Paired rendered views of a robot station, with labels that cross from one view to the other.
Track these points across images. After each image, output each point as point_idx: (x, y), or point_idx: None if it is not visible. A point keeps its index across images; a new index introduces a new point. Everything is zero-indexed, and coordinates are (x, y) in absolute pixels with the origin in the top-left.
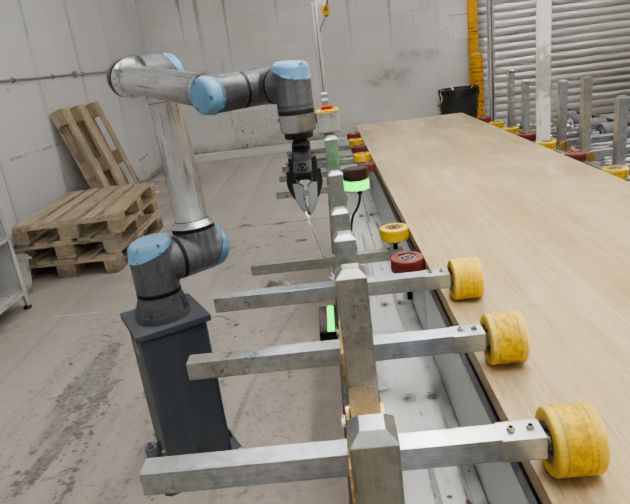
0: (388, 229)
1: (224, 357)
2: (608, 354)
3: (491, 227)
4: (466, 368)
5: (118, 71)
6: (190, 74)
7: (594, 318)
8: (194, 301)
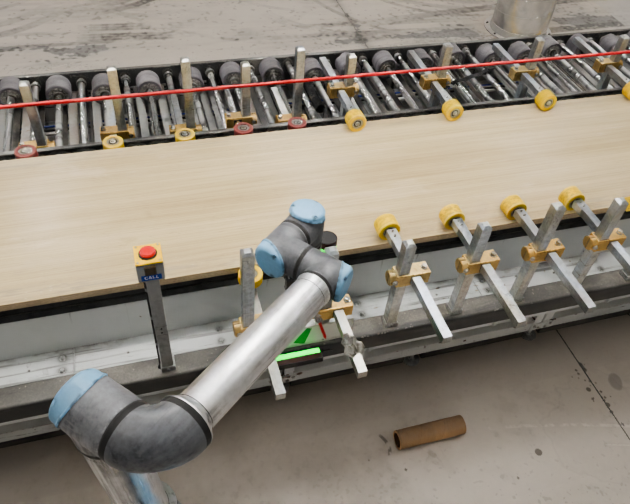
0: (257, 276)
1: (515, 306)
2: (435, 196)
3: (259, 219)
4: None
5: (208, 417)
6: (311, 289)
7: (403, 195)
8: None
